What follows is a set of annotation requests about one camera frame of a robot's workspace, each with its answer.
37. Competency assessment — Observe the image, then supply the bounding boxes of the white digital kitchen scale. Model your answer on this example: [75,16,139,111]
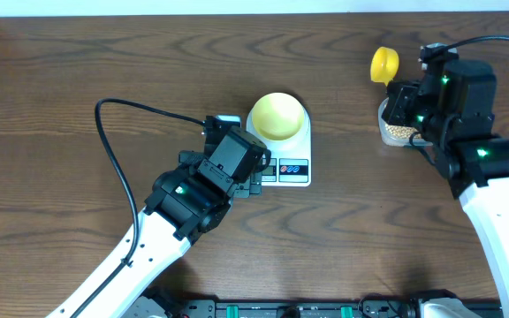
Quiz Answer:
[247,104,312,187]

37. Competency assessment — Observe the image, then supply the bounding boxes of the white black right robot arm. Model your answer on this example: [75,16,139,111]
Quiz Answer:
[370,45,509,317]

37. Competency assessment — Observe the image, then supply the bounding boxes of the clear plastic bean container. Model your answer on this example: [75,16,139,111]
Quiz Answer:
[378,99,417,147]

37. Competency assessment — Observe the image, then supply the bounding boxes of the black right camera cable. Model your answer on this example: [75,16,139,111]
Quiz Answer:
[430,34,509,57]

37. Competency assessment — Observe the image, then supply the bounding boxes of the yellow plastic bowl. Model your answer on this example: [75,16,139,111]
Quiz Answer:
[251,93,305,141]

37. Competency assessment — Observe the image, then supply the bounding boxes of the black camera cable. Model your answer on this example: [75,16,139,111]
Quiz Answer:
[430,34,509,57]
[68,97,207,318]

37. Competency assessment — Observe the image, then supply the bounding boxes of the yellow measuring scoop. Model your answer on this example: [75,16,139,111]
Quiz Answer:
[370,47,399,86]

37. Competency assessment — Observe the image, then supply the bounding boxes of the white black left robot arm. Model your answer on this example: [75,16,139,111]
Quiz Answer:
[51,116,271,317]

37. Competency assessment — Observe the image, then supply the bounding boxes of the dried yellow beans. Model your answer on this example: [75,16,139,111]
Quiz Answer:
[385,125,417,140]

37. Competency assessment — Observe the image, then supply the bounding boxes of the black left camera cable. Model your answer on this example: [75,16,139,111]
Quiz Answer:
[68,97,207,318]

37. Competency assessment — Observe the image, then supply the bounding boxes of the black rail with green clamps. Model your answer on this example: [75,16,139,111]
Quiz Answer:
[130,286,503,318]

